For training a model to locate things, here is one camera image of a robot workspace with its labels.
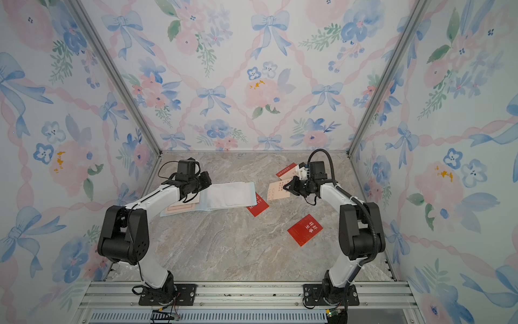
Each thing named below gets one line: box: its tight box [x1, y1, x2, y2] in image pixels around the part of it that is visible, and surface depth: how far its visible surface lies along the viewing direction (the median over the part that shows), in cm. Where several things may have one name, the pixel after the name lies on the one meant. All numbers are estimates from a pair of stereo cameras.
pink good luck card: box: [267, 179, 293, 202], surface depth 96 cm
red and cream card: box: [275, 162, 300, 181], surface depth 113 cm
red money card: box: [246, 191, 270, 218], surface depth 100 cm
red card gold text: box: [287, 213, 324, 248], surface depth 92 cm
